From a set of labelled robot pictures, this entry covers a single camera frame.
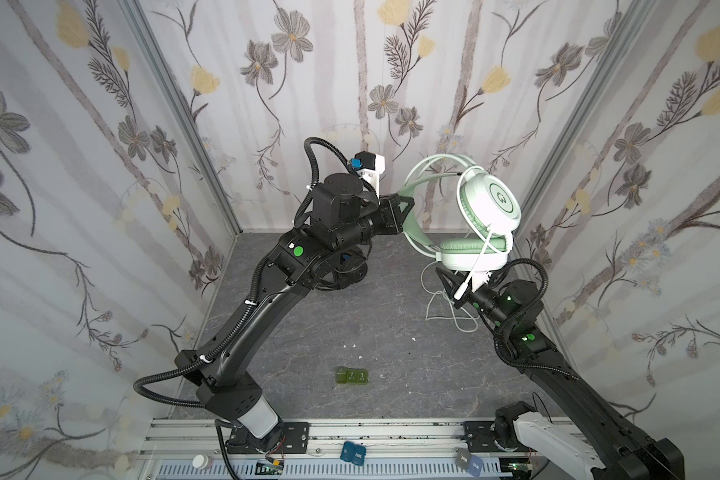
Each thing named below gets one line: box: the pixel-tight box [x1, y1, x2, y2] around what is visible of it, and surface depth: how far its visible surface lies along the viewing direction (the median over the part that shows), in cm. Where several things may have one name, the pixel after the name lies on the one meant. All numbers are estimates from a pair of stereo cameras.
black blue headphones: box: [312, 241, 372, 291], surface depth 101 cm
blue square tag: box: [340, 441, 366, 466], surface depth 72 cm
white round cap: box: [192, 454, 209, 469], surface depth 69 cm
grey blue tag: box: [455, 447, 483, 477], surface depth 71 cm
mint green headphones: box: [399, 154, 522, 271], surface depth 43 cm
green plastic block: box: [336, 368, 369, 384], surface depth 84 cm
